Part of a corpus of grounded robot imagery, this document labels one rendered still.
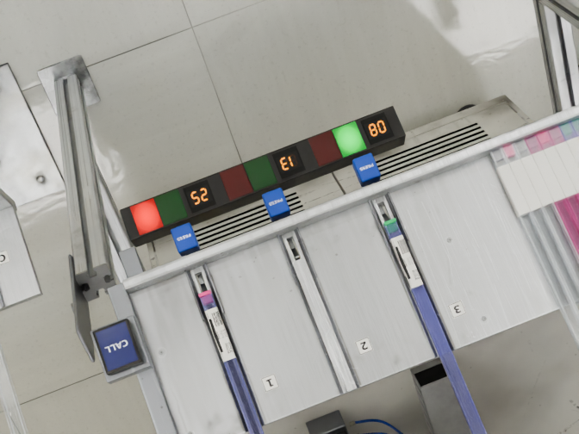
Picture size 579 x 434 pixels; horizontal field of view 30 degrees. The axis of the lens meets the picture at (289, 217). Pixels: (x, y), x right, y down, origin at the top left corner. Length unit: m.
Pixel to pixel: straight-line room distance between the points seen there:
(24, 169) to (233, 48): 0.42
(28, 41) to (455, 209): 0.88
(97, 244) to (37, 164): 0.61
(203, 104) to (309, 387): 0.84
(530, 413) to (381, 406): 0.24
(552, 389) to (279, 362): 0.56
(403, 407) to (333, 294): 0.38
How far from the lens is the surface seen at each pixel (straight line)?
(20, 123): 1.89
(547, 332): 1.56
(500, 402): 1.60
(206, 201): 1.24
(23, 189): 1.95
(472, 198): 1.23
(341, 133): 1.26
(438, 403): 1.50
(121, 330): 1.17
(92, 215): 1.41
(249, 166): 1.25
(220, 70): 1.90
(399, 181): 1.21
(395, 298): 1.20
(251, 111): 1.94
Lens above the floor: 1.75
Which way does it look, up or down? 59 degrees down
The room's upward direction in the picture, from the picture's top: 154 degrees clockwise
